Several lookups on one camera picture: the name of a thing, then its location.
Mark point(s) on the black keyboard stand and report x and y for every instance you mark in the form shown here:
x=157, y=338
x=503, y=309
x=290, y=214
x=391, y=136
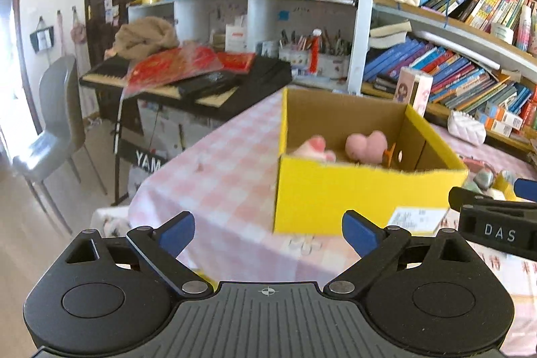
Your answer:
x=138, y=161

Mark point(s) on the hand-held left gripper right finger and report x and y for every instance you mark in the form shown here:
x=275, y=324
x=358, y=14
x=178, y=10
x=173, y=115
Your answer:
x=357, y=234

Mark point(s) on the brown fluffy cloth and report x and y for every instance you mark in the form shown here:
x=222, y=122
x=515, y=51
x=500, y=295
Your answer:
x=142, y=37

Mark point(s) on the row of colourful books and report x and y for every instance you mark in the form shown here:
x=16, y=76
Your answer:
x=457, y=73

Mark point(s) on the orange and white small box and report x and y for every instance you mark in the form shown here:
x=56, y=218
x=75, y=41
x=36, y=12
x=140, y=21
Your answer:
x=488, y=123
x=501, y=117

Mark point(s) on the pink heart plush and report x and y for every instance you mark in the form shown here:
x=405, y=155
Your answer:
x=366, y=147

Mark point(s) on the grey chair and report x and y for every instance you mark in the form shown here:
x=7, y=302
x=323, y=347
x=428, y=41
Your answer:
x=54, y=131

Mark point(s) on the wooden bookshelf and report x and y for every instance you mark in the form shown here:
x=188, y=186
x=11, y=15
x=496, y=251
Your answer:
x=444, y=22

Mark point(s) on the white jar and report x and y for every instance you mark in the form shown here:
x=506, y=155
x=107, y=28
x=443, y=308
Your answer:
x=502, y=33

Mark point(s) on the white pen holder with pens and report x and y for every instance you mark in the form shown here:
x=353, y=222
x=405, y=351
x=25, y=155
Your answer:
x=331, y=62

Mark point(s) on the small orange toy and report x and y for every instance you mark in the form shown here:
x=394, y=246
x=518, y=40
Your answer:
x=388, y=156

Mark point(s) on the white corner shelf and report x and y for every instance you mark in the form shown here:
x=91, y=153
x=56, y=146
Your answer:
x=264, y=12

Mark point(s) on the pink and white plush toy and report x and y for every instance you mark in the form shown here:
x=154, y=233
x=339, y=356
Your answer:
x=314, y=148

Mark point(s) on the hanging tote bag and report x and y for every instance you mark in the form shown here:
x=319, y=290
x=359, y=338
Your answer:
x=42, y=37

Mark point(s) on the white quilted pouch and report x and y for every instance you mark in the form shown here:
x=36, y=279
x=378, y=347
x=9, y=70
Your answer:
x=466, y=128

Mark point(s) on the yellow cardboard box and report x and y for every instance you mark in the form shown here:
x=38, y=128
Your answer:
x=356, y=190

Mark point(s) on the black electric piano keyboard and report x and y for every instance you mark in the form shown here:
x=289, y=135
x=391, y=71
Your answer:
x=251, y=81

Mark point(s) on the red paper packets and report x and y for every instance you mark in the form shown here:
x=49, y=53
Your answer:
x=172, y=68

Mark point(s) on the red tassel ornament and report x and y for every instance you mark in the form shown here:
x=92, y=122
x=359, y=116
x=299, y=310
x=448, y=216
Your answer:
x=314, y=49

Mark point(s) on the pink cylinder box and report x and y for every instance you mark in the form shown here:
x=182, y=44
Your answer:
x=413, y=89

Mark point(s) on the pink checked printed tablecloth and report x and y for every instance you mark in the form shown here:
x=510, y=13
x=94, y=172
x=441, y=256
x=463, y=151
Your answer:
x=226, y=165

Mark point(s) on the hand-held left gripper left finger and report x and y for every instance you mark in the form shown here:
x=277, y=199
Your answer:
x=179, y=231

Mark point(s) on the small grey toy car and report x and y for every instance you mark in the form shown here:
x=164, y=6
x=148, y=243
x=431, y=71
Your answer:
x=480, y=179

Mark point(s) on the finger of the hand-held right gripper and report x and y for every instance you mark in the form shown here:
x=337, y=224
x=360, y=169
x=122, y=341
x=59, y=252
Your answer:
x=474, y=197
x=526, y=189

